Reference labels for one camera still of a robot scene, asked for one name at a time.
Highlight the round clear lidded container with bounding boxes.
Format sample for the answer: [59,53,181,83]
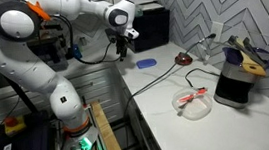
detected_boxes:
[169,84,215,123]

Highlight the small clear glass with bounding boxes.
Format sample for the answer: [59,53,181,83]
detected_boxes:
[196,40,213,63]

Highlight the white wall outlet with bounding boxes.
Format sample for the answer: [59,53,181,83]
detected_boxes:
[209,19,227,44]

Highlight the wooden spatula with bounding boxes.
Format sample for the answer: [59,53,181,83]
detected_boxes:
[237,41,267,80]

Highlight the black countertop oven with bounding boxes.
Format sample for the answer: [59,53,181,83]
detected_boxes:
[124,6,175,54]

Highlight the blue plastic lid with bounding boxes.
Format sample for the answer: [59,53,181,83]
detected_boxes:
[135,58,159,70]

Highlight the black camera stand pole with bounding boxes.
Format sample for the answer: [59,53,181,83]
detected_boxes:
[0,10,40,117]

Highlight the white flat box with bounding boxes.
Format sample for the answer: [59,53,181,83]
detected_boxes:
[140,1,166,13]

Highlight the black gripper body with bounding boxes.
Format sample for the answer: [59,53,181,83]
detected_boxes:
[113,34,130,54]

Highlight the grey lower drawers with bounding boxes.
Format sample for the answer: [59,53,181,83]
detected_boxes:
[0,60,129,137]

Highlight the yellow emergency stop box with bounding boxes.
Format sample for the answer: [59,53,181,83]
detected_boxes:
[2,115,28,138]

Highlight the purple plastic utensil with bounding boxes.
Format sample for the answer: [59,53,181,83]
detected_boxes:
[221,42,269,75]

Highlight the red glass dish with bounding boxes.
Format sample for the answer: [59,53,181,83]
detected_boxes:
[173,50,194,68]

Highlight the looped black cable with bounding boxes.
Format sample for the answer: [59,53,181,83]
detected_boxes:
[183,65,222,90]

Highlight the long black power cable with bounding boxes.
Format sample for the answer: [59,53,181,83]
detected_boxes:
[115,33,225,120]

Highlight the wooden plank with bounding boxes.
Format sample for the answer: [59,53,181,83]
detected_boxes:
[90,98,127,150]

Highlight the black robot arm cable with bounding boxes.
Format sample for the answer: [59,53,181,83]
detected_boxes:
[51,7,123,69]

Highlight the grey metal tongs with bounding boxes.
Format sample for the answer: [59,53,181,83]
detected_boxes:
[226,31,269,73]

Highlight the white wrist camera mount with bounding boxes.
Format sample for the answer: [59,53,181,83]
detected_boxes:
[125,26,141,41]

